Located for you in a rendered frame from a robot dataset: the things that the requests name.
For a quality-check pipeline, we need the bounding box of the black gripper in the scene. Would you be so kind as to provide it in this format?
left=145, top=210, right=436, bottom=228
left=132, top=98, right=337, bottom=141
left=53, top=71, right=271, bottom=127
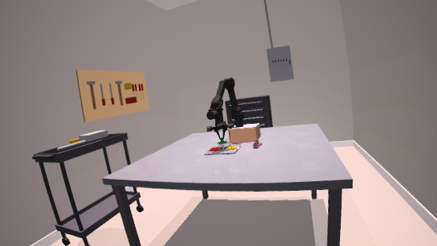
left=207, top=117, right=234, bottom=139

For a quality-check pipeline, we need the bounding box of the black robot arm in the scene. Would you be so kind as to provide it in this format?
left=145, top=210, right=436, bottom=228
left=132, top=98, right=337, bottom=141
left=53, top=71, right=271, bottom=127
left=207, top=78, right=245, bottom=130

